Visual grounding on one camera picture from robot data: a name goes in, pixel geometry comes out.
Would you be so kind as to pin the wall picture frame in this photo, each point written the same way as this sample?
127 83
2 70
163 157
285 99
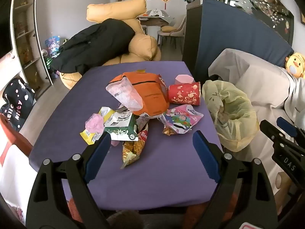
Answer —
302 16

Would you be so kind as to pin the beige cloth cover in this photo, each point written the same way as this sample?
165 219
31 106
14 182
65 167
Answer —
257 83

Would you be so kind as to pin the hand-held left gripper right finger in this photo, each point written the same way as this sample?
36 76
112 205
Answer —
207 157

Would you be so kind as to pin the grey mesh food cover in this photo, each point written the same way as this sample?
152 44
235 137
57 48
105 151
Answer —
157 13

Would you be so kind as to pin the black cabinet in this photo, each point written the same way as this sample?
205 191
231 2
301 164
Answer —
190 40

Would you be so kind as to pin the red paper cup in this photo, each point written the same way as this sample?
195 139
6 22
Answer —
184 94

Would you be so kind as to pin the tan bolster cushion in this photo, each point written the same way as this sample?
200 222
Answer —
116 9

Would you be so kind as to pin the black jacket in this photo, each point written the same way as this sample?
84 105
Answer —
93 45

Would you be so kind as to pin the cartoon print tissue packet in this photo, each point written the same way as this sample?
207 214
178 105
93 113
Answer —
181 119

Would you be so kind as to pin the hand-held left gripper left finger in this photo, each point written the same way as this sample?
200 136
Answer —
97 157

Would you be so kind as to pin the dining table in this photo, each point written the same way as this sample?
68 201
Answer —
152 22

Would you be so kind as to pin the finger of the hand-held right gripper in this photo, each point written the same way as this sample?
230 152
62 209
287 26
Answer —
287 125
271 131

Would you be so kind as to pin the white plastic bag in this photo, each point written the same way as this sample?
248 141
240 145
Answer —
14 179

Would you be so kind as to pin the red and gold snack packet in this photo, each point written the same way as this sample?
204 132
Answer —
132 152

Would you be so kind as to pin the glass aquarium tank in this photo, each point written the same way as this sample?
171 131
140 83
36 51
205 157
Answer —
262 2

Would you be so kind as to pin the glass door display cabinet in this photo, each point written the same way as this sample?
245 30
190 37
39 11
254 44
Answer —
26 40

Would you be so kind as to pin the tan round cushion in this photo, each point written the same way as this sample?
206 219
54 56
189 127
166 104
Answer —
143 47

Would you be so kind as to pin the yellow duck plush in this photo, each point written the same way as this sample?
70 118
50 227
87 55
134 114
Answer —
296 64

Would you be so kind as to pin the beige dining chair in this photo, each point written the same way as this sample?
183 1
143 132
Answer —
176 28

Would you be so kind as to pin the colourful cartoon bag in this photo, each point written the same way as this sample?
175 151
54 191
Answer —
53 45

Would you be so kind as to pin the gold foil wrapper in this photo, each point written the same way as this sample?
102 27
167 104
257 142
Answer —
168 131

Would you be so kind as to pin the black bag with pink print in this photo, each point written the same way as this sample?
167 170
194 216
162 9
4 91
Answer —
16 102

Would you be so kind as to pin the clear plastic bag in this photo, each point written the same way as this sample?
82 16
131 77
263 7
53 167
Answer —
124 93

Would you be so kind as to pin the pink plastic box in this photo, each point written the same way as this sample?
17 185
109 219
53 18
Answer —
183 78

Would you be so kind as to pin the pink translucent wrapper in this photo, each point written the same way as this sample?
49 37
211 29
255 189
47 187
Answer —
95 121

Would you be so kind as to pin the green and white snack packet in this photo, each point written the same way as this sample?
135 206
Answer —
121 126

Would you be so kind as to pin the tan beanbag base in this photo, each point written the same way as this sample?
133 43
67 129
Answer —
71 78

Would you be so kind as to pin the orange paper bag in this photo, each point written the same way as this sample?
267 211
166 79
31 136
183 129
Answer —
150 93

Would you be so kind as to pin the dark blue cloth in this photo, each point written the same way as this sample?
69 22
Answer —
238 40

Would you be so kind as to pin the yellow and white snack packet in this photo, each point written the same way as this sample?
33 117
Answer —
89 137

